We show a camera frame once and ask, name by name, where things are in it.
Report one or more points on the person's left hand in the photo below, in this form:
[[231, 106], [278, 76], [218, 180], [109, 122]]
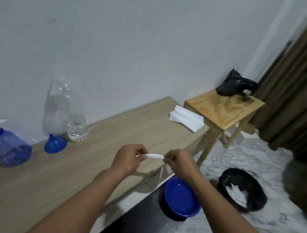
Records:
[[127, 157]]

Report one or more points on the person's right hand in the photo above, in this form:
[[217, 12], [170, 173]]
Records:
[[182, 163]]

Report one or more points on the person's right fingers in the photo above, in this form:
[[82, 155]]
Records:
[[169, 157]]

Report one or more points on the person's left fingers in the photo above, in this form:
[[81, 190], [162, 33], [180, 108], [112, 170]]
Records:
[[140, 152]]

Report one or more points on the twisted white tissue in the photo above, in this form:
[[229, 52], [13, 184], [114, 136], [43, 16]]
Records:
[[153, 156]]

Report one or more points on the person's left forearm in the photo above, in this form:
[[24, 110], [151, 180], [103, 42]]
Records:
[[78, 203]]

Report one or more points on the person's right forearm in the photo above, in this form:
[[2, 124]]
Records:
[[235, 225]]

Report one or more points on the blue plastic bowl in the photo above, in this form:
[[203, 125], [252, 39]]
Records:
[[183, 197]]

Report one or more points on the stack of white tissues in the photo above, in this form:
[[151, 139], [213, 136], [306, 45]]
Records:
[[187, 118]]

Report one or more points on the clear plastic water bottle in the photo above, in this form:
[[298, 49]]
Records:
[[78, 123]]

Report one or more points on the wooden stool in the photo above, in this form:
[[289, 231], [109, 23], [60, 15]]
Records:
[[222, 111]]

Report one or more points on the crumpled white tissues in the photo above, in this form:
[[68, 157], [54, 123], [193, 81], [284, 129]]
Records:
[[237, 195]]

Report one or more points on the black trash bin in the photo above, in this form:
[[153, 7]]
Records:
[[244, 193]]

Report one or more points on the blue plastic funnel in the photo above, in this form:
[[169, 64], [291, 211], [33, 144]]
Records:
[[54, 144]]

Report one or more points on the black plastic bag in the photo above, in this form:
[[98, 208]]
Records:
[[234, 86]]

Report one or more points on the blue spray bottle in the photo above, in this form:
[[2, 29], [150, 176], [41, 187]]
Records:
[[10, 148]]

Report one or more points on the brown curtain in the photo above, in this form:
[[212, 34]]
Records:
[[296, 80]]

